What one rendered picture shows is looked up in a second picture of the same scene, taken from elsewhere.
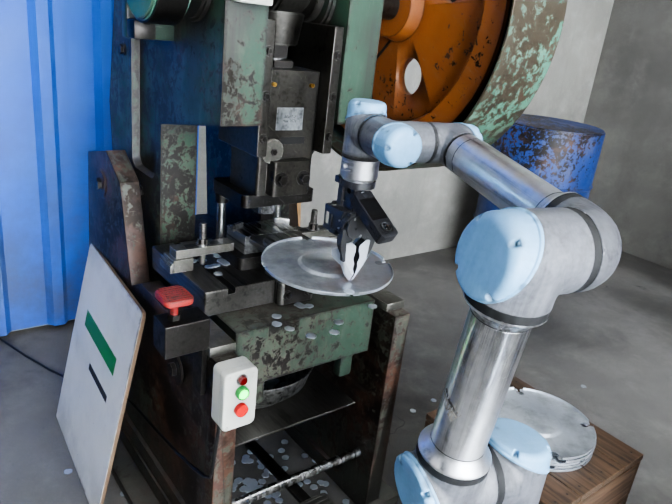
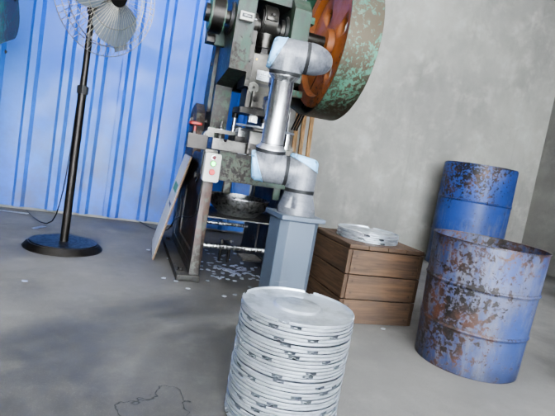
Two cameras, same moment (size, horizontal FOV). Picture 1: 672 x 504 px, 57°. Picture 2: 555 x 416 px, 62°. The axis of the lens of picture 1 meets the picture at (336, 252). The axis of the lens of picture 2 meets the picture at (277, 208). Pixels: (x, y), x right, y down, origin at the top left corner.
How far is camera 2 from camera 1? 1.42 m
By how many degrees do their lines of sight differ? 25
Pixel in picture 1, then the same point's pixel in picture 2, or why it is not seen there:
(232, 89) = (235, 54)
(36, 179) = (174, 146)
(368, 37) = not seen: hidden behind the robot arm
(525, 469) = (300, 161)
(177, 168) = (220, 106)
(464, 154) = not seen: hidden behind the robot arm
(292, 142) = (263, 87)
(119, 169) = (198, 108)
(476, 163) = not seen: hidden behind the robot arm
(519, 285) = (276, 54)
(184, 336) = (196, 139)
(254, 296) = (235, 147)
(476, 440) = (272, 133)
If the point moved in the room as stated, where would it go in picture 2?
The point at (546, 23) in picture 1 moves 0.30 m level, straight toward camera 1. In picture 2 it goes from (371, 32) to (341, 10)
